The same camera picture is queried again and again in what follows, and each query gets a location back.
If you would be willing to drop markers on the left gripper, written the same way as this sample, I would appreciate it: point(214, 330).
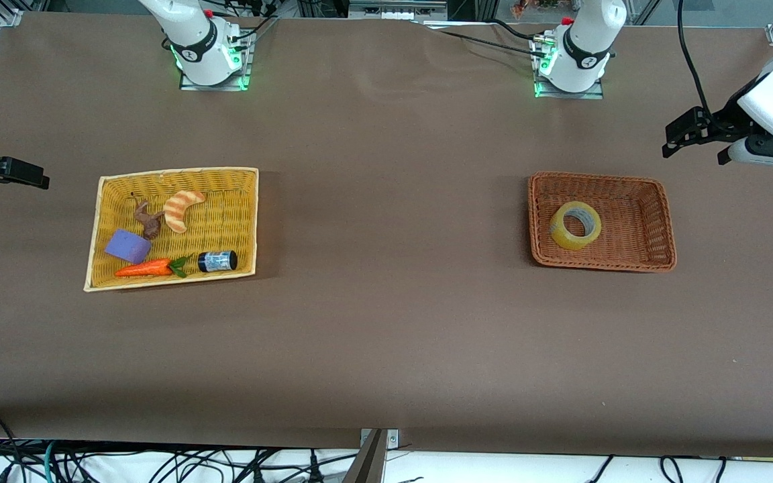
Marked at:
point(724, 123)

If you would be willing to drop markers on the yellow tape roll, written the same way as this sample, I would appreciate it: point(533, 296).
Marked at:
point(564, 241)

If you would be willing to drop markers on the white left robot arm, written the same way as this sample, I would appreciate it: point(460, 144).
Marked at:
point(584, 40)

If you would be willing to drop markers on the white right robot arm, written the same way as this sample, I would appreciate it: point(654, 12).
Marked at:
point(192, 47)

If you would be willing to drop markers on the orange-brown wicker basket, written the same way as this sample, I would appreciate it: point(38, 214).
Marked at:
point(635, 221)

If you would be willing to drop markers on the purple foam block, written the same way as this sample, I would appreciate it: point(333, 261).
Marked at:
point(128, 246)

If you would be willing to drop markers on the brown toy figure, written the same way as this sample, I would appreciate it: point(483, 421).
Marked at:
point(150, 225)

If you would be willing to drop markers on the orange toy carrot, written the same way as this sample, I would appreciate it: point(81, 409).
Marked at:
point(141, 269)

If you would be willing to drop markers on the toy croissant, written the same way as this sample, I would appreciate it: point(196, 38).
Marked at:
point(175, 211)

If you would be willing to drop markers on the yellow wicker basket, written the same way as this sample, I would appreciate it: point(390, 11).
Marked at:
point(225, 221)

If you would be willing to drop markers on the small black bottle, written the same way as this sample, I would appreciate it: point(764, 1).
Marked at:
point(217, 261)

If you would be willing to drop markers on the grey metal box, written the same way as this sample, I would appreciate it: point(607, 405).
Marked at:
point(393, 10)

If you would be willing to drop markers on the brown table cover sheet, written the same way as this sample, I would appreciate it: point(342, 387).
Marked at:
point(386, 335)

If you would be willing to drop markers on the dark metal pole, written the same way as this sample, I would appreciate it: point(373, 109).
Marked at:
point(368, 466)

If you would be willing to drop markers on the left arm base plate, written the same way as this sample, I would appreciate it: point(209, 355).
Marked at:
point(568, 95)

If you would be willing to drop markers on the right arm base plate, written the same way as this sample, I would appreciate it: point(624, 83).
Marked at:
point(215, 87)

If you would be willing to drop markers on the silver metal bracket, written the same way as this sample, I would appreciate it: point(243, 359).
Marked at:
point(392, 439)

